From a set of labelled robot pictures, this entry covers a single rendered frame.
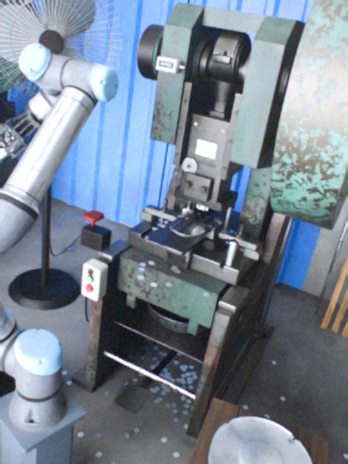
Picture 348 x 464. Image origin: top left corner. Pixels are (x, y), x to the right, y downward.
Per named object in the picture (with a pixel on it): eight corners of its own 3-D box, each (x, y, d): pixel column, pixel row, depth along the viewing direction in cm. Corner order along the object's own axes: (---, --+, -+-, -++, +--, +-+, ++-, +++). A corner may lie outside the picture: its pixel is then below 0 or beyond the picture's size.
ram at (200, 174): (212, 207, 151) (229, 120, 138) (173, 194, 156) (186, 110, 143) (229, 193, 165) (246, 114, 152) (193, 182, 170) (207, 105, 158)
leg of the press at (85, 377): (92, 393, 183) (110, 194, 144) (71, 381, 187) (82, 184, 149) (187, 296, 260) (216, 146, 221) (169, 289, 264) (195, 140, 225)
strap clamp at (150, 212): (175, 230, 173) (179, 207, 168) (138, 217, 178) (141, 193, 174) (182, 226, 178) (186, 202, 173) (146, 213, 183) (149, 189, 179)
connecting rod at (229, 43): (222, 144, 144) (245, 33, 129) (188, 135, 149) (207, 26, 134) (243, 135, 161) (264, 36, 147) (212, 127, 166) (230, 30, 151)
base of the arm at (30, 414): (27, 441, 109) (27, 413, 105) (-2, 404, 118) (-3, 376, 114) (78, 411, 120) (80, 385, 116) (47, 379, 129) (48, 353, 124)
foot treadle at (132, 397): (134, 422, 160) (136, 412, 158) (111, 410, 164) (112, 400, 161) (199, 338, 209) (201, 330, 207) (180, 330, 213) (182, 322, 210)
